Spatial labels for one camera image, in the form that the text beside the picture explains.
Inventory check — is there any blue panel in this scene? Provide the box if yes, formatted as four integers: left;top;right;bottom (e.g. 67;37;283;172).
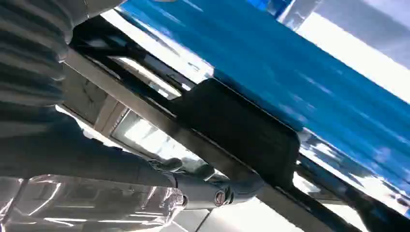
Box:
117;0;410;201

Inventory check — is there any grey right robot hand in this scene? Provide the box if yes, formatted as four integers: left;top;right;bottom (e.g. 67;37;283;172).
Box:
0;105;266;232

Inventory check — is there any right arm ribbed grey sleeve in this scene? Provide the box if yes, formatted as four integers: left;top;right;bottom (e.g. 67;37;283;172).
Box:
0;0;92;109

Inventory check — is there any grey metal bar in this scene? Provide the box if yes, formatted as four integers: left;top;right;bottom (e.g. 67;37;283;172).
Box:
63;48;356;232

